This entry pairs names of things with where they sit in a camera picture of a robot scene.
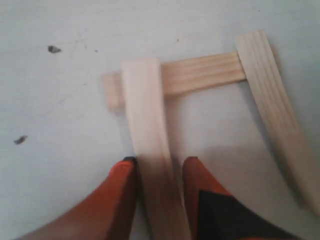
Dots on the wooden strip with holes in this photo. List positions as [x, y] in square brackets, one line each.
[197, 75]

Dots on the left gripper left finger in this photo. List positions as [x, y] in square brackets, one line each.
[106, 214]

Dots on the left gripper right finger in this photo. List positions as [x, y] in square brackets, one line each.
[215, 214]

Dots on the plain wooden strip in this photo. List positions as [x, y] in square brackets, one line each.
[276, 111]
[144, 106]

